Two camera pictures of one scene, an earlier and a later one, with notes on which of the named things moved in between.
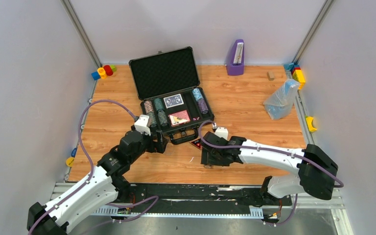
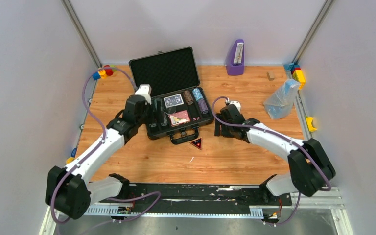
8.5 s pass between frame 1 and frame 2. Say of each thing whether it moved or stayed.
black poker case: stayed
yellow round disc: stayed
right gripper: moved
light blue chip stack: stayed
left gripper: moved
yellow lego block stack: stayed
